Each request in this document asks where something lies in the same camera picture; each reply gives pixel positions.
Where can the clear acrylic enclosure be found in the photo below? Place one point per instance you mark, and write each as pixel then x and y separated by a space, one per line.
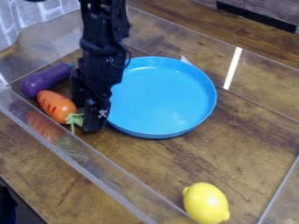
pixel 108 178

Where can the blue round plate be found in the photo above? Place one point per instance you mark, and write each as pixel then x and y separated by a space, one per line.
pixel 162 100

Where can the orange toy carrot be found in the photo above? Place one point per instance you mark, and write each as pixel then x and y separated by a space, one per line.
pixel 60 108

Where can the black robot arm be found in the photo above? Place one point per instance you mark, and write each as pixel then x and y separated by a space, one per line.
pixel 105 25

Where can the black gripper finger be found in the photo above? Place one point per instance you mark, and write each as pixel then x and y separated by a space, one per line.
pixel 96 110
pixel 78 91

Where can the purple toy eggplant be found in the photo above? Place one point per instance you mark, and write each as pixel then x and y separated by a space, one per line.
pixel 42 80

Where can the yellow toy lemon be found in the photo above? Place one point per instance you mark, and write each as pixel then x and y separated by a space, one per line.
pixel 205 203

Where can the white grid curtain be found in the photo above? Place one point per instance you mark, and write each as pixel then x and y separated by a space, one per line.
pixel 21 13

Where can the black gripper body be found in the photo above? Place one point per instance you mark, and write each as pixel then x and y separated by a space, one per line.
pixel 101 65

